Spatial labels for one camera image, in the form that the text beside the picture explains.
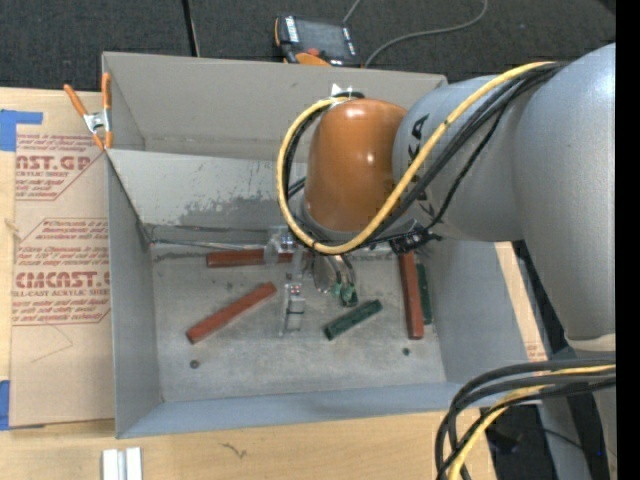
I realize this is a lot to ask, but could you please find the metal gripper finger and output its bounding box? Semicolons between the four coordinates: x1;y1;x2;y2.
264;226;301;269
279;282;308;338

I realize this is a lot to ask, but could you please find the red-brown flat block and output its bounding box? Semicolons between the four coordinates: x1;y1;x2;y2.
185;281;278;346
205;248;312;269
397;251;426;341

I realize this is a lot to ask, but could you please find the grey metal bin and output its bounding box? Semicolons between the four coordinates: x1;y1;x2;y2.
100;51;532;440

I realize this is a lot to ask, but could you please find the dark green flat block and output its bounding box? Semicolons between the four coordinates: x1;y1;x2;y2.
322;299;385;342
415;262;434;326

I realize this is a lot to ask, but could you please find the brown cardboard board red print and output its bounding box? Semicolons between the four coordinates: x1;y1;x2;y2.
0;86;554;432

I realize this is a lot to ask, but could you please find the black cylinder on white bracket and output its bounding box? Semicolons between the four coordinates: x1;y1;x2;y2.
390;222;443;257

